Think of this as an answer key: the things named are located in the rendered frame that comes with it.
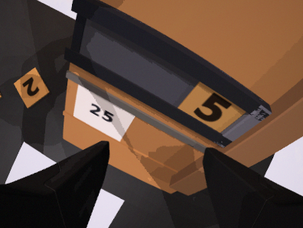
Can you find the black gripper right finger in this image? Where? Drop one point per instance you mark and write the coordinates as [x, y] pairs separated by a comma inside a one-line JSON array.
[[243, 198]]

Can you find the white paper label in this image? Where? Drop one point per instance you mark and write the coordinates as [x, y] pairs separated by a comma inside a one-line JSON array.
[[101, 114]]

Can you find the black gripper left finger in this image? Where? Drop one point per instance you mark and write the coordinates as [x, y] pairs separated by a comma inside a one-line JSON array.
[[60, 196]]

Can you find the orange rectangular board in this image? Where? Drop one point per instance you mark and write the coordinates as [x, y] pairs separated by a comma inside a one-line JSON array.
[[145, 56]]

